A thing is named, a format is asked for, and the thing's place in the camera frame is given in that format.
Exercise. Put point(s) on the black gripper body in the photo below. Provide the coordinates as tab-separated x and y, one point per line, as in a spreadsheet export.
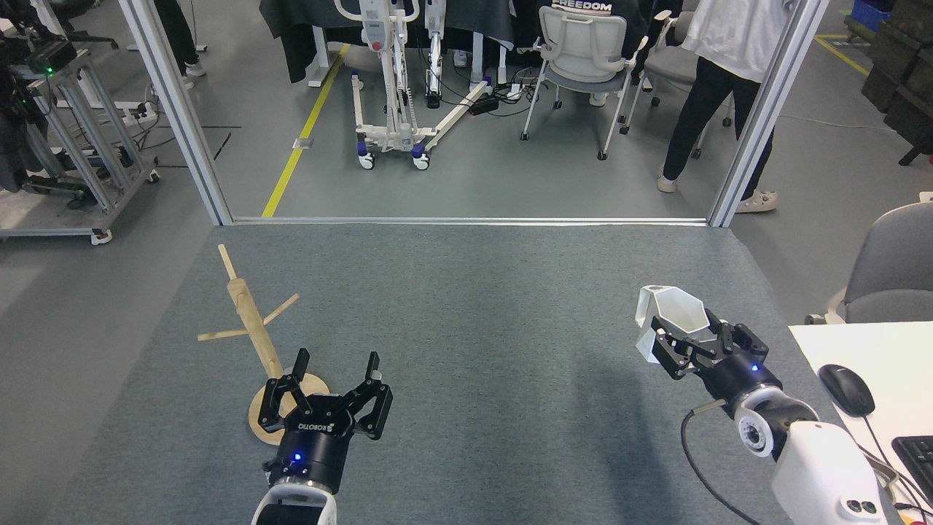
313	448
740	375

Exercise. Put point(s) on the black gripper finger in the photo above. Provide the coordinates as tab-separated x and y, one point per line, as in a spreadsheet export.
740	337
270	405
674	357
375	412

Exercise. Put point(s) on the white faceted cup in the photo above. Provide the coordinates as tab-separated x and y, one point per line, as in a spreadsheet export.
678	310

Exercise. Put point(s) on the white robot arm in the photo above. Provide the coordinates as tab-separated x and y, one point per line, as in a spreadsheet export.
816	467
291	509

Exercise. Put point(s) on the wooden cup rack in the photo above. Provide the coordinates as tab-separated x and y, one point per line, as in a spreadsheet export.
251	321

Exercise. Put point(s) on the blue storage bin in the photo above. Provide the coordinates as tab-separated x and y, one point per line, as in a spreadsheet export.
871	14

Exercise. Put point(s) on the black computer mouse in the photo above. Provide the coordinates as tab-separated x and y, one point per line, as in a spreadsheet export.
847	390

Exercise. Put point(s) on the white desk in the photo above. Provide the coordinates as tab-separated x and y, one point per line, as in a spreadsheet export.
896	364

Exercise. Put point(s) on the grey upholstered chair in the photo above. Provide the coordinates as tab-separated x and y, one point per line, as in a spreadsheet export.
896	270

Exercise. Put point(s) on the black keyboard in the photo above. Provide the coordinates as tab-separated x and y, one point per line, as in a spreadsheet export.
917	463

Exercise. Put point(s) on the grey wheeled chair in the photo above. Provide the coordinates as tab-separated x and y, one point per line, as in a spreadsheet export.
663	62

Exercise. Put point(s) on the person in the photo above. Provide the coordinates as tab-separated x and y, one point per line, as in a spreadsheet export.
729	36

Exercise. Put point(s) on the white power strip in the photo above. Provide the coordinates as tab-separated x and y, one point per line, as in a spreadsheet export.
514	91

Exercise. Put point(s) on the dark stacked crates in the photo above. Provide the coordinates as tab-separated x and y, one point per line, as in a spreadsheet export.
904	73

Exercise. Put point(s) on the black power strip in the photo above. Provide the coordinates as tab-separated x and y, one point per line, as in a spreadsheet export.
485	106

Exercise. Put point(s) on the metal equipment cart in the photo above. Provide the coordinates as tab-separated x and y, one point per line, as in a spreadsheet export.
87	146

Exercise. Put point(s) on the white mesh office chair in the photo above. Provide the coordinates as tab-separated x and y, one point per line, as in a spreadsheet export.
583	51

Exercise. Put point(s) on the white wheeled stand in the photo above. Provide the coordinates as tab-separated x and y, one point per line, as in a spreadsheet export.
390	73

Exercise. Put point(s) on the white lift column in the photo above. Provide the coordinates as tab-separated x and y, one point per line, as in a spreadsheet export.
435	44

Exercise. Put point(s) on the person's legs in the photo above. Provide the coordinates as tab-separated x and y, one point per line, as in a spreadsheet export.
178	36

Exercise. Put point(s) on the black cloth covered table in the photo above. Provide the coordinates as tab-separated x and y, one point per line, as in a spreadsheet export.
481	18

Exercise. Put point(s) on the silver frame rail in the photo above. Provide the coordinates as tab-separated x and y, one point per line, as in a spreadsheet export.
466	221

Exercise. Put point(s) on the silver frame post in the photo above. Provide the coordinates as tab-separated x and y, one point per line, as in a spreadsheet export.
175	109
769	109

